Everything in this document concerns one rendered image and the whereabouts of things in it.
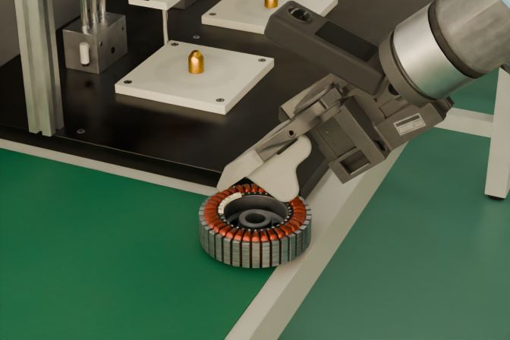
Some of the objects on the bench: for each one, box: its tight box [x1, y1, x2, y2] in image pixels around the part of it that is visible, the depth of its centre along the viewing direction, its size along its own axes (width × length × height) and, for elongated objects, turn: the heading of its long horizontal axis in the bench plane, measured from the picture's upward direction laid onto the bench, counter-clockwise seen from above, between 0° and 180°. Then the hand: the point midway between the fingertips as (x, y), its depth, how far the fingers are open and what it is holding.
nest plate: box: [115, 40, 274, 115], centre depth 139 cm, size 15×15×1 cm
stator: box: [199, 184, 312, 268], centre depth 110 cm, size 11×11×4 cm
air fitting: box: [80, 43, 90, 67], centre depth 140 cm, size 1×1×3 cm
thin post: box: [161, 9, 168, 46], centre depth 145 cm, size 2×2×10 cm
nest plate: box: [202, 0, 338, 34], centre depth 159 cm, size 15×15×1 cm
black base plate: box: [0, 0, 450, 200], centre depth 150 cm, size 47×64×2 cm
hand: (244, 147), depth 106 cm, fingers open, 14 cm apart
